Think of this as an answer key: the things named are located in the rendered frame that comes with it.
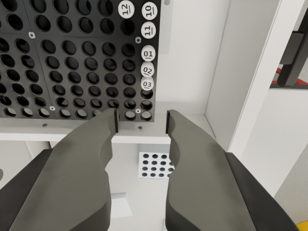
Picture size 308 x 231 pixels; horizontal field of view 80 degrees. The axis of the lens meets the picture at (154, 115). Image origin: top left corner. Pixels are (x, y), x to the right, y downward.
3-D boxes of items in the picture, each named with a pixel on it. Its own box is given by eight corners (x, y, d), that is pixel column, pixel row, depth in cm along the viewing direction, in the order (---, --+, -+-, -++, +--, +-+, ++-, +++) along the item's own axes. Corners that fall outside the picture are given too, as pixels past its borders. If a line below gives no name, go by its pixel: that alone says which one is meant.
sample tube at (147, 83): (151, 75, 22) (152, 91, 18) (141, 73, 22) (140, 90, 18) (153, 65, 21) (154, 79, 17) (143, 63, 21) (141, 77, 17)
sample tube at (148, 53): (154, 50, 20) (155, 62, 16) (142, 49, 20) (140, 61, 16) (154, 38, 20) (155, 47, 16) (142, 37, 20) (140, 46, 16)
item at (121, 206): (126, 192, 50) (125, 197, 49) (133, 210, 55) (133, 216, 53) (81, 198, 51) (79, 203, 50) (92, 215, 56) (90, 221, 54)
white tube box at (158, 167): (195, 142, 41) (199, 154, 38) (189, 168, 46) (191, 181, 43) (140, 140, 41) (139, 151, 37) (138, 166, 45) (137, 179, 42)
